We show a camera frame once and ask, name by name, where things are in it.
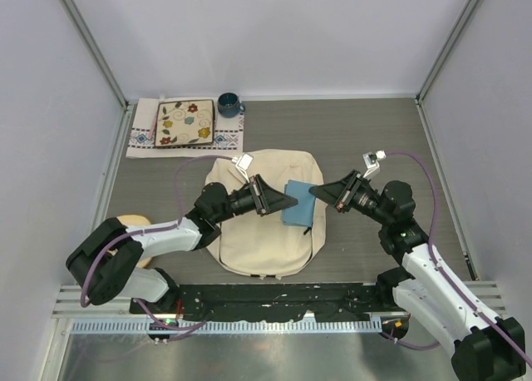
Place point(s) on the white patterned placemat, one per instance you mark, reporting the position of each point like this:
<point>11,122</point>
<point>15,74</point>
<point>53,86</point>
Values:
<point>228,134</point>

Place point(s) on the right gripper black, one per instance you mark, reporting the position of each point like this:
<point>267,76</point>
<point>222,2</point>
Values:
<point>341,193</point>

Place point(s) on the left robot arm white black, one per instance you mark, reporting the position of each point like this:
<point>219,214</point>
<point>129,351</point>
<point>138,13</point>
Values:
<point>105,264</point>

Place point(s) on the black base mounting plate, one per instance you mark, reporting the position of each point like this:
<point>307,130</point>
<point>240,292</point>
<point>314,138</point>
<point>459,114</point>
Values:
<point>330,302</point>

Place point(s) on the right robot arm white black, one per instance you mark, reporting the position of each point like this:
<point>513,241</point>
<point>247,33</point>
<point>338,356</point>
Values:
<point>481,344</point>

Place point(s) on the round wooden bird coaster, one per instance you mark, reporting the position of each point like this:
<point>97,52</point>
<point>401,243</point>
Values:
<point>136,220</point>

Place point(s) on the dark blue ceramic mug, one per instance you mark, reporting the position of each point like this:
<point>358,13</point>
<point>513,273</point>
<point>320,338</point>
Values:
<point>229,105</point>

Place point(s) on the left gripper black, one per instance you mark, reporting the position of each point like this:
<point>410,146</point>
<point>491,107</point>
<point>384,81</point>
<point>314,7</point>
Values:
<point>268,200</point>

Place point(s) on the cream canvas backpack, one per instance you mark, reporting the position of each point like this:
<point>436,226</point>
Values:
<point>262,246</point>

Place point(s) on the slotted grey cable duct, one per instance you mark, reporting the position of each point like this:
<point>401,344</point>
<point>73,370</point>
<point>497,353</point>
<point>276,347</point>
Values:
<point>307,325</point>

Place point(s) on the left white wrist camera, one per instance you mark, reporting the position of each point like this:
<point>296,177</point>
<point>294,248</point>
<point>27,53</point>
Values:
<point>242,163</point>

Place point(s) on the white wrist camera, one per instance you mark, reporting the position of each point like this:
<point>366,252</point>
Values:
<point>242,163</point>
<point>372,162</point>

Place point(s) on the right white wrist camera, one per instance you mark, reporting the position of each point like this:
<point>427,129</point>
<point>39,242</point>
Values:
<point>372,162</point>

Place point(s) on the floral square ceramic plate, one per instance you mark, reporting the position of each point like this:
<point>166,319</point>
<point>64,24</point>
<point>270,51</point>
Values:
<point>184,123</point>

